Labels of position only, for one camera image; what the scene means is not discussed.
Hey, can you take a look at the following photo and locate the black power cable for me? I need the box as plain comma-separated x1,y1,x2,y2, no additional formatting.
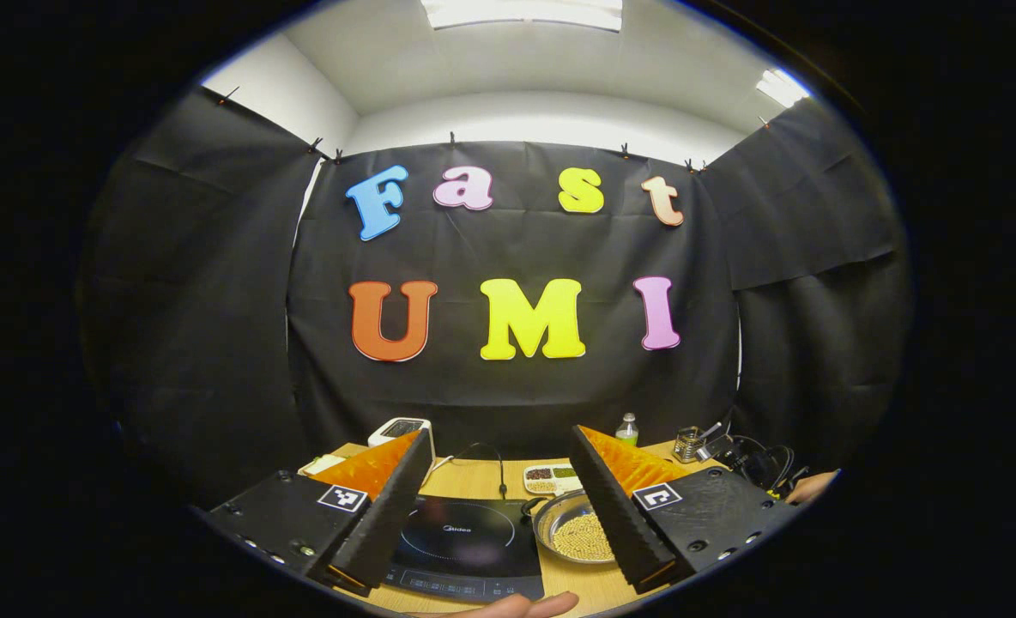
448,442,509,500

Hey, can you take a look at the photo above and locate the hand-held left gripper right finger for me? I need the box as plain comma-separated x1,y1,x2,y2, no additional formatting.
568,425,805,596

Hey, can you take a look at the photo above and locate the ceiling light panel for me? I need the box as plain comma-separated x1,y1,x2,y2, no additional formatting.
755,69,811,108
420,0,625,33

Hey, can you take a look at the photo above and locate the white divided bean dish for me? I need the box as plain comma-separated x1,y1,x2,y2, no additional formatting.
523,463,584,496

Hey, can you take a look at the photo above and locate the black induction cooktop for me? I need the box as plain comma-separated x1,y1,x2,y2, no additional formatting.
384,494,546,602

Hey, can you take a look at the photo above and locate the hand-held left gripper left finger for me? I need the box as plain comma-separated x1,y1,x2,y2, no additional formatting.
202,429,433,599

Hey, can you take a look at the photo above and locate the white toaster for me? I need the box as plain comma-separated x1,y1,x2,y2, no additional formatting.
367,417,436,469

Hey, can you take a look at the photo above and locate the steel pot with soybeans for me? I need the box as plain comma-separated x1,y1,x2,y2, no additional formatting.
521,489,620,566

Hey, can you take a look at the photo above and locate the black backdrop cloth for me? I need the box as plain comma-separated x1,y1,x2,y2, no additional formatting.
79,82,914,512

